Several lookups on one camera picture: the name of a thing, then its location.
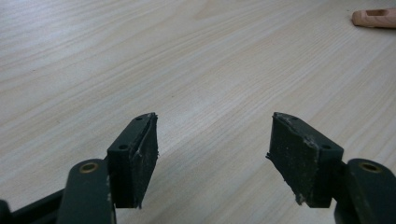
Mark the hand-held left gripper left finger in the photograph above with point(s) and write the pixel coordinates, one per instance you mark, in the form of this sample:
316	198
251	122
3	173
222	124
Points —
132	161

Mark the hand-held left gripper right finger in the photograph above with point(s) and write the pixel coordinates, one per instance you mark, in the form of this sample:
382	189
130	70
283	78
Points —
303	161

